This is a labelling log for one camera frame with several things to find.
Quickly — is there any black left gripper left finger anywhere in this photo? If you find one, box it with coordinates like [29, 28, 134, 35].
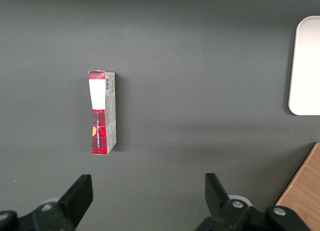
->
[0, 174, 94, 231]

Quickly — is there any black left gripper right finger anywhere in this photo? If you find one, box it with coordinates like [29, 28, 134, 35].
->
[194, 172, 310, 231]

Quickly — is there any white plastic tray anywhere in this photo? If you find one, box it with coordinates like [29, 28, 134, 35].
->
[288, 15, 320, 116]

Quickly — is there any red plaid cardboard box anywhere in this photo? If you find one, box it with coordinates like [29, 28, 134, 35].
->
[87, 70, 118, 156]

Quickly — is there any light wooden board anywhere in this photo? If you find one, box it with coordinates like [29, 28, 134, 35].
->
[275, 142, 320, 231]

